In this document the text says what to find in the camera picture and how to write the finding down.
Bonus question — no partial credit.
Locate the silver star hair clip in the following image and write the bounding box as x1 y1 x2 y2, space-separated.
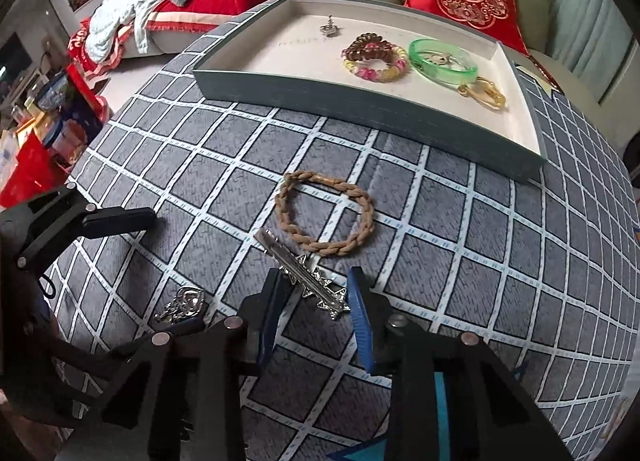
253 228 352 322

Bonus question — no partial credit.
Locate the silver charm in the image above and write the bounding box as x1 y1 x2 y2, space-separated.
152 286 207 324

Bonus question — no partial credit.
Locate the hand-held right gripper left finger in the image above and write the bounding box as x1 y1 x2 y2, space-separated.
65 267 291 461

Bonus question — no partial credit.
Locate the white clothes pile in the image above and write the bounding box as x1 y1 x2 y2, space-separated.
85 0 188 59

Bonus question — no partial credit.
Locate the pastel beaded bracelet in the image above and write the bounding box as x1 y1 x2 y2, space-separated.
342 44 408 83

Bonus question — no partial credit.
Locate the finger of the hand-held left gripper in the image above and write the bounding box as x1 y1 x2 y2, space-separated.
0 182 158 273
47 313 207 382

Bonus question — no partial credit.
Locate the pale blue curtain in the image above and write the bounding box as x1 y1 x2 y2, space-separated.
542 0 640 102

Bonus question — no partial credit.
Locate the brown braided bracelet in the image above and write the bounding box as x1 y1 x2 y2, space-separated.
274 170 375 257

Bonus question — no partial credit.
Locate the blue box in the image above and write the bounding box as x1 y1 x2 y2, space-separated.
37 74 108 167

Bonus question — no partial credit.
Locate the brown spiral hair tie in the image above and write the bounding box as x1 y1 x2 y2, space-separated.
341 32 388 64

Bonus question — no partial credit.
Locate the cream sofa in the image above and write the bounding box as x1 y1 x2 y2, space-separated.
107 16 236 87

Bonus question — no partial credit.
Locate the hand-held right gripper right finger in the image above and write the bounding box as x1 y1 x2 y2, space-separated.
347 266 576 461

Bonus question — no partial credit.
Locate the grey jewelry tray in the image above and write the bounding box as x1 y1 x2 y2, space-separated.
192 0 548 185

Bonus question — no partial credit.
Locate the green translucent bangle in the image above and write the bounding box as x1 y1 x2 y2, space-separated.
408 38 479 87

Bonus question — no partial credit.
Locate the yellow hair tie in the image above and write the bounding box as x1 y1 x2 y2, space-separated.
457 76 507 109

